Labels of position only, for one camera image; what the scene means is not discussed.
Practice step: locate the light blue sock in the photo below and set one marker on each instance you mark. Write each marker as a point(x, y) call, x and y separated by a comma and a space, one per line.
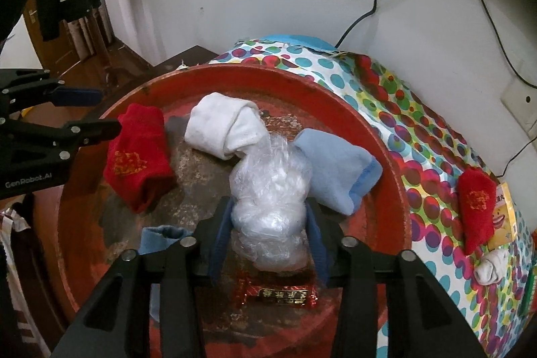
point(159, 238)
point(335, 169)

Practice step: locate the red round tray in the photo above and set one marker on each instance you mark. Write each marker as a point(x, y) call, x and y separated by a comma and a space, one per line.
point(193, 182)

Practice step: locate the white sock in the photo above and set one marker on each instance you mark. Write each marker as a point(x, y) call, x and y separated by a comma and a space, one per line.
point(493, 265)
point(218, 123)

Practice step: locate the dark wooden side table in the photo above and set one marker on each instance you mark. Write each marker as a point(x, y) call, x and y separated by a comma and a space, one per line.
point(184, 58)

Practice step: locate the polka dot tablecloth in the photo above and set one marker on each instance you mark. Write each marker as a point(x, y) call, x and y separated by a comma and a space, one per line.
point(419, 140)

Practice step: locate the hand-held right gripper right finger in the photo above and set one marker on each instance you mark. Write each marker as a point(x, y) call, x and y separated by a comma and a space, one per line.
point(321, 249)

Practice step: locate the yellow box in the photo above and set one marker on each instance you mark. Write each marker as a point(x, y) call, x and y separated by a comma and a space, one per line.
point(505, 215)

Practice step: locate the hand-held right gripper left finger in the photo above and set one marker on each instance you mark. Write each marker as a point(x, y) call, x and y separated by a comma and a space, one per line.
point(220, 240)

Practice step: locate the red sock with gold print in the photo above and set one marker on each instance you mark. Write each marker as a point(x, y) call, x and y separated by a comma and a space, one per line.
point(134, 165)
point(476, 211)

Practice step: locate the red candy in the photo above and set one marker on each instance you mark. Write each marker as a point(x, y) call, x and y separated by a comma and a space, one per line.
point(277, 293)

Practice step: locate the white wall socket plate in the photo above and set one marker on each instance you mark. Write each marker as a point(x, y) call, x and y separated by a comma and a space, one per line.
point(524, 102)

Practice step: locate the blue cloth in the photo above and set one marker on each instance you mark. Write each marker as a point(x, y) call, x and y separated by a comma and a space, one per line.
point(293, 40)

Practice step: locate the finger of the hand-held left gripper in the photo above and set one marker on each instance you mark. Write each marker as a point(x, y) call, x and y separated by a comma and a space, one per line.
point(79, 97)
point(96, 131)

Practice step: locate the wooden door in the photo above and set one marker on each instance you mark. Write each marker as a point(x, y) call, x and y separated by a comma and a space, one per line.
point(46, 52)

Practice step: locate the clear plastic bag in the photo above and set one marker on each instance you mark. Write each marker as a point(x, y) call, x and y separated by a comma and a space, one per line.
point(268, 194)

